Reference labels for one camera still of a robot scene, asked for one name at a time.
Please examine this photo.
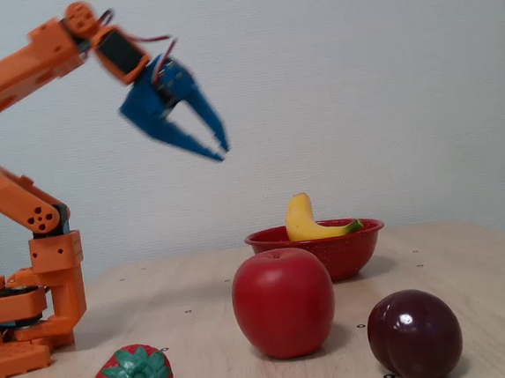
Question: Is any red white black servo cable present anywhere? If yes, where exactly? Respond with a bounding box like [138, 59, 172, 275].
[129, 28, 181, 79]
[95, 7, 116, 27]

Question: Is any dark purple toy plum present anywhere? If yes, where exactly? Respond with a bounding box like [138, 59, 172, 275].
[363, 285, 467, 378]

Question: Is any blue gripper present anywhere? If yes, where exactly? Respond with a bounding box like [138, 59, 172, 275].
[114, 52, 233, 172]

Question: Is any red speckled enamel bowl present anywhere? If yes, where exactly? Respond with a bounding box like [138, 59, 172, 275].
[242, 215, 390, 290]

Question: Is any red toy apple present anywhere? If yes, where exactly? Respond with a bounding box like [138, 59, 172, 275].
[228, 243, 341, 364]

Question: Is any yellow toy banana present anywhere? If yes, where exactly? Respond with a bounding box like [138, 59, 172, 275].
[283, 188, 367, 243]

